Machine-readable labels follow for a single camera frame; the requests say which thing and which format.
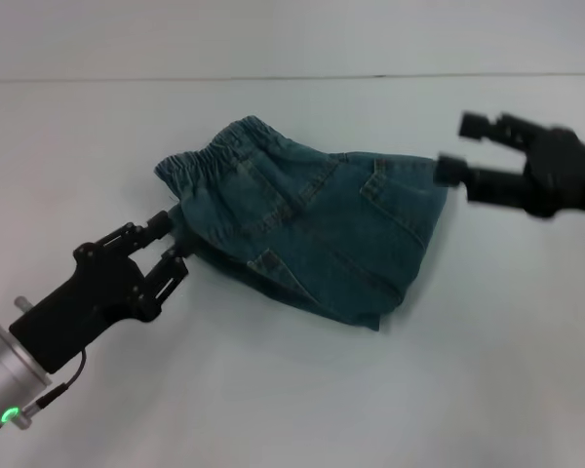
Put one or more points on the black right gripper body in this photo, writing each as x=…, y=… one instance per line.
x=565, y=170

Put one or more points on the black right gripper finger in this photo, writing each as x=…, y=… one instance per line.
x=497, y=129
x=487, y=183

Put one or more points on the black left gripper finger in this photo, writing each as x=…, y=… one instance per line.
x=136, y=234
x=168, y=275

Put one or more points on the blue denim shorts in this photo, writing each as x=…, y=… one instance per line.
x=322, y=229

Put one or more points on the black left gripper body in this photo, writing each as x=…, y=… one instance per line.
x=88, y=297

